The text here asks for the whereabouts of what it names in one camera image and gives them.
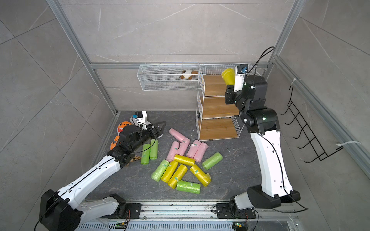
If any orange shark plush toy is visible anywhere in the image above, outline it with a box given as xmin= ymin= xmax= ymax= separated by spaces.
xmin=110 ymin=121 xmax=132 ymax=150

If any white three-tier wire shelf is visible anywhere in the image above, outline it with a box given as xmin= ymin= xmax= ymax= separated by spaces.
xmin=196 ymin=64 xmax=244 ymax=141

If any green roll lower left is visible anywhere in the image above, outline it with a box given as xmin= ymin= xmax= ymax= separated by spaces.
xmin=151 ymin=159 xmax=169 ymax=182

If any green roll far left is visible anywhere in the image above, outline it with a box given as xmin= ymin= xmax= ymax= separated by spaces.
xmin=141 ymin=144 xmax=151 ymax=165

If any brown white plush puppy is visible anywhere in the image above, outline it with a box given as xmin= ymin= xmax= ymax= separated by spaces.
xmin=180 ymin=69 xmax=198 ymax=80

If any black wall hook rack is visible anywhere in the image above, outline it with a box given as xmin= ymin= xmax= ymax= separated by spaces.
xmin=280 ymin=85 xmax=344 ymax=164

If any tiger striped small toy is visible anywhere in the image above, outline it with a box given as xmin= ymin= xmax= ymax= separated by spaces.
xmin=130 ymin=155 xmax=141 ymax=163

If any green roll right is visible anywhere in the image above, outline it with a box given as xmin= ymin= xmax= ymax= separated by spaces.
xmin=202 ymin=152 xmax=223 ymax=170

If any pink roll top angled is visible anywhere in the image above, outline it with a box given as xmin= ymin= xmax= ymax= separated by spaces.
xmin=169 ymin=128 xmax=186 ymax=142

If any white wall wire basket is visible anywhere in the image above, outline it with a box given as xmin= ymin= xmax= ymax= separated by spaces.
xmin=137 ymin=64 xmax=199 ymax=91

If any green roll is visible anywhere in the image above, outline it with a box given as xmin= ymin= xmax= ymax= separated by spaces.
xmin=202 ymin=152 xmax=223 ymax=170
xmin=141 ymin=144 xmax=151 ymax=165
xmin=176 ymin=181 xmax=201 ymax=194
xmin=151 ymin=159 xmax=169 ymax=182
xmin=149 ymin=139 xmax=159 ymax=160

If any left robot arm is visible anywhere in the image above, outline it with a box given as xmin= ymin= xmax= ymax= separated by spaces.
xmin=38 ymin=121 xmax=166 ymax=231

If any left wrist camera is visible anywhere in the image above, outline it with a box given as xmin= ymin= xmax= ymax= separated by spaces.
xmin=130 ymin=111 xmax=148 ymax=130

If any pink roll leftmost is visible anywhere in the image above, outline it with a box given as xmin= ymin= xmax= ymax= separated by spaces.
xmin=166 ymin=141 xmax=180 ymax=162

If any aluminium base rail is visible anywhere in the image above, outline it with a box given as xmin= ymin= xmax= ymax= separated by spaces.
xmin=77 ymin=201 xmax=303 ymax=231

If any yellow roll horizontal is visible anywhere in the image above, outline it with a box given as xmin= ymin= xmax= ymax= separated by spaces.
xmin=174 ymin=155 xmax=196 ymax=166

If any pink roll rightmost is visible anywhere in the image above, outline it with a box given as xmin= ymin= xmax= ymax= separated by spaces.
xmin=194 ymin=142 xmax=208 ymax=163

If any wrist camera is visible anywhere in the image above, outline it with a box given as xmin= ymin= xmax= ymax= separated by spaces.
xmin=234 ymin=63 xmax=249 ymax=92
xmin=130 ymin=111 xmax=148 ymax=130

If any yellow roll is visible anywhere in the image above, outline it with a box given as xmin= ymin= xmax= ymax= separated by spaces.
xmin=161 ymin=160 xmax=178 ymax=183
xmin=221 ymin=68 xmax=235 ymax=85
xmin=190 ymin=164 xmax=212 ymax=187
xmin=168 ymin=164 xmax=188 ymax=189

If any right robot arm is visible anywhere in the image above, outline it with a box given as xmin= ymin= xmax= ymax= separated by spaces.
xmin=225 ymin=74 xmax=301 ymax=217

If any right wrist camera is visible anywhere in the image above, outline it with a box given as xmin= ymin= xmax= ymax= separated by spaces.
xmin=234 ymin=63 xmax=249 ymax=92

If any green roll bottom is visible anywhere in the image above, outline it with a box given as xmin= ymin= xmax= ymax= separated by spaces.
xmin=176 ymin=181 xmax=201 ymax=194

